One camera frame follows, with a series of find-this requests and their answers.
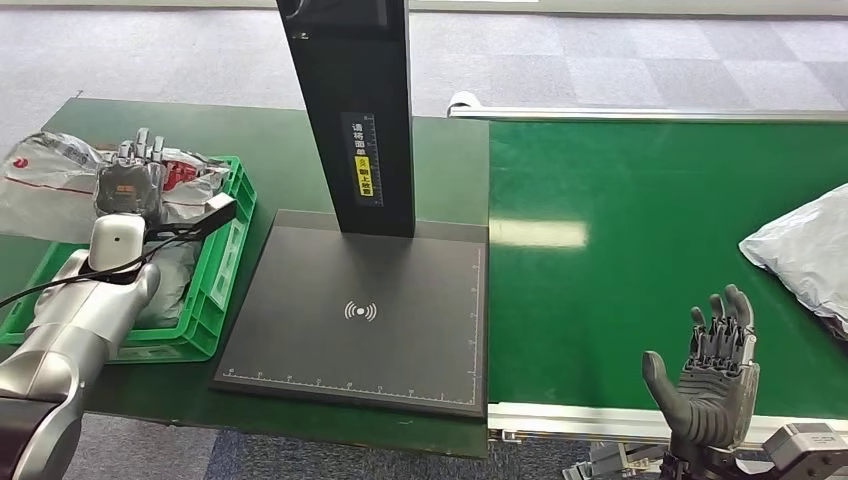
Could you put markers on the aluminium conveyor side rail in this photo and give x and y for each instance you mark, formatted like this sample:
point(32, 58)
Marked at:
point(563, 420)
point(662, 114)

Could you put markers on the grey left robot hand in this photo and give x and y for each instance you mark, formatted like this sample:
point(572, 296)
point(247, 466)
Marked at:
point(129, 189)

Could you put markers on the green plastic basket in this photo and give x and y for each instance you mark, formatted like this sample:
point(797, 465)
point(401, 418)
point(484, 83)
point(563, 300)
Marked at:
point(218, 291)

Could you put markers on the black and yellow label sticker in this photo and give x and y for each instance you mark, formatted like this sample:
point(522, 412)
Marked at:
point(364, 185)

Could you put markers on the plain grey courier bag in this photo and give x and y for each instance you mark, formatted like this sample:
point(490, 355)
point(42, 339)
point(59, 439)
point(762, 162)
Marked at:
point(808, 252)

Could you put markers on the green conveyor belt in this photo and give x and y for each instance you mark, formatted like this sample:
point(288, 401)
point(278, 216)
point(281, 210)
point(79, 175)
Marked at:
point(629, 199)

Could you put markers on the black weighing device with column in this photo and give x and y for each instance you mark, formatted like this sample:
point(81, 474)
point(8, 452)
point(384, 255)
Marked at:
point(397, 298)

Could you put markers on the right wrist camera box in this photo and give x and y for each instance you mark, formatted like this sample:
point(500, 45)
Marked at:
point(808, 450)

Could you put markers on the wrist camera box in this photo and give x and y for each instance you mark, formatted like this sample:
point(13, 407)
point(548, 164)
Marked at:
point(218, 212)
point(808, 450)

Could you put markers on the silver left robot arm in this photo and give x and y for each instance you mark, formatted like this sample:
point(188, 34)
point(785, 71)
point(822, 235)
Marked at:
point(79, 318)

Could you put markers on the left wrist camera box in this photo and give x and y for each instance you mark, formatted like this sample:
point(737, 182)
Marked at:
point(218, 212)

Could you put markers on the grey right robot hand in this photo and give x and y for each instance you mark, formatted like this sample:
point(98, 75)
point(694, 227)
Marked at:
point(719, 404)

